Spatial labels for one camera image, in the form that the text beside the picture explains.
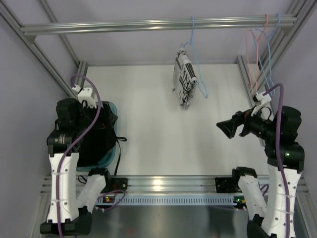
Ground pink wire hanger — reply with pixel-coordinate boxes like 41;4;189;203
245;13;269;93

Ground black trousers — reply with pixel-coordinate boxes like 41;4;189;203
76;101;128;176

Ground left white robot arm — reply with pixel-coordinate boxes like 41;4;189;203
40;98;110;238

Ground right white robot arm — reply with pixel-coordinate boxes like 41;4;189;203
216;106;305;238

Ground white black patterned garment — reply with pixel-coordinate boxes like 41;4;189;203
172;47;198;109

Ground teal plastic basket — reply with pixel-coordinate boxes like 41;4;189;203
75;100;120;172

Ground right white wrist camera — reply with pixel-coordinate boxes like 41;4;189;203
252;92;271;116

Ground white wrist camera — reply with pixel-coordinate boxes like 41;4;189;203
252;92;271;116
72;85;98;109

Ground right blue wire hanger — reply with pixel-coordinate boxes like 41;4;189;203
251;13;281;88

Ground blue wire hanger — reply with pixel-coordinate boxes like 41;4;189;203
251;13;281;88
179;16;209;98

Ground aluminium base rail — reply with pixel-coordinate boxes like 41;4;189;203
42;175;310;194

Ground middle blue wire hanger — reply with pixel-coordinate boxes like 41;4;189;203
179;16;209;98

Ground right aluminium frame posts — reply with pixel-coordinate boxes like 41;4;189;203
248;0;317;149

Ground aluminium frame posts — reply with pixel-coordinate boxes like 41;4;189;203
248;0;317;149
0;0;76;98

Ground white slotted cable duct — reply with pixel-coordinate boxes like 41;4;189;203
96;194;237;206

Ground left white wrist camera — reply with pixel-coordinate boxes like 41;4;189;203
72;85;98;109

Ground aluminium hanging rail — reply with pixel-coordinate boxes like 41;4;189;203
20;14;298;36

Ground left aluminium frame posts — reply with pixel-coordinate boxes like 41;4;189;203
0;0;76;98

